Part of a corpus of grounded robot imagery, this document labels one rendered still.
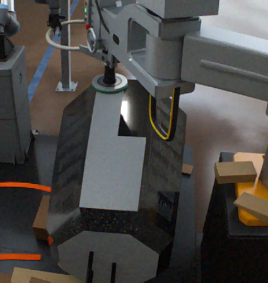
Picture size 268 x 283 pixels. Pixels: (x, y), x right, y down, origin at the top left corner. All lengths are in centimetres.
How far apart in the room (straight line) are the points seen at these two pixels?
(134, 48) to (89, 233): 86
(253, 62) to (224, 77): 15
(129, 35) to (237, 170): 81
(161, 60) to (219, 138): 197
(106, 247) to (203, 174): 156
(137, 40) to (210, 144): 177
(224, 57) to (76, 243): 100
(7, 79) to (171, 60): 146
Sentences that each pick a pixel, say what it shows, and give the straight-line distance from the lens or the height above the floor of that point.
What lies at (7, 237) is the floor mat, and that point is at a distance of 275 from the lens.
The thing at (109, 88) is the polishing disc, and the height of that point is 85.
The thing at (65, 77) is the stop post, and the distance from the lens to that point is 413.
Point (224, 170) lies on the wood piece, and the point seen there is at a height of 83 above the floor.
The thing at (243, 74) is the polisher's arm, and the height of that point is 136.
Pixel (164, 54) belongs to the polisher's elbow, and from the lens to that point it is 170.
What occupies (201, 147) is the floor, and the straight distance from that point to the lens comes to 346.
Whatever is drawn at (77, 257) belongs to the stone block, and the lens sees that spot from 190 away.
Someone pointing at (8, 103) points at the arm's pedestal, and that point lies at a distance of 298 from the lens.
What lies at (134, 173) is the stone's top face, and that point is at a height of 82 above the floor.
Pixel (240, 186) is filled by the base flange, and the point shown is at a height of 78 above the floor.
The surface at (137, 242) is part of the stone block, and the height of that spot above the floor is 72.
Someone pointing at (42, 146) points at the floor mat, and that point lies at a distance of 341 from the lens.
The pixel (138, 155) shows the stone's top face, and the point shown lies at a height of 82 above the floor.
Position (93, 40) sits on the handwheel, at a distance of 221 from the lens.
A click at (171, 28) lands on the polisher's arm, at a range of 163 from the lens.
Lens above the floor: 208
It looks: 37 degrees down
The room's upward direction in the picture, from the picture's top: 3 degrees clockwise
